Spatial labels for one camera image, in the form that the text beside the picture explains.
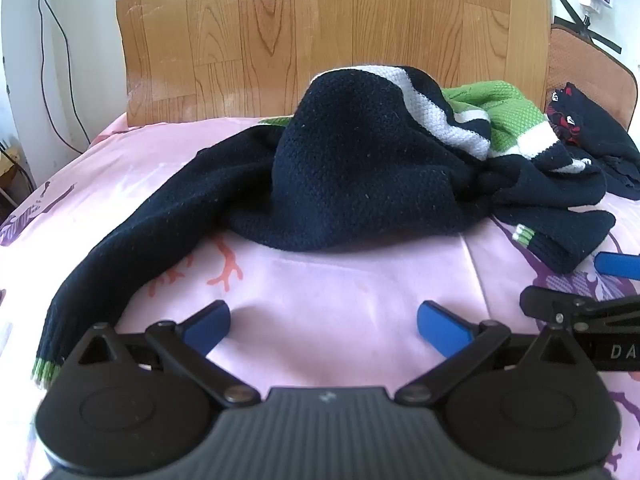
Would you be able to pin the pink printed bedsheet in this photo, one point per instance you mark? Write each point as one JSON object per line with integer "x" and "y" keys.
{"x": 325, "y": 310}

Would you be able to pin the brown chair cushion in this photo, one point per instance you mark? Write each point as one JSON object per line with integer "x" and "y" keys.
{"x": 585, "y": 67}

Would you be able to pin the black tape strips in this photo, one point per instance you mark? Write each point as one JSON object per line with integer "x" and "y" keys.
{"x": 585, "y": 22}

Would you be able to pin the wooden headboard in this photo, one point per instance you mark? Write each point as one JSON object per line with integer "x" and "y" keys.
{"x": 300, "y": 30}

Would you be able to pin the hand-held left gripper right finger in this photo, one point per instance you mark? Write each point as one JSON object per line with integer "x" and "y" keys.
{"x": 441, "y": 324}

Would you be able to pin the small wooden stand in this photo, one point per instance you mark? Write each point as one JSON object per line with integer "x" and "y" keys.
{"x": 12, "y": 170}

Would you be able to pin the navy garment with red print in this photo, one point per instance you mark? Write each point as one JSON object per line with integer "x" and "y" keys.
{"x": 595, "y": 135}

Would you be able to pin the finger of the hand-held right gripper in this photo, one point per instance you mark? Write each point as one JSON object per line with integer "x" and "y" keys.
{"x": 617, "y": 264}
{"x": 545, "y": 301}

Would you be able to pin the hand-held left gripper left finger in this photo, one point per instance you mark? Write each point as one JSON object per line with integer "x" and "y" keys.
{"x": 209, "y": 324}

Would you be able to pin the navy green white striped sweater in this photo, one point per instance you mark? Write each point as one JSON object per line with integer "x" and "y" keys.
{"x": 350, "y": 160}

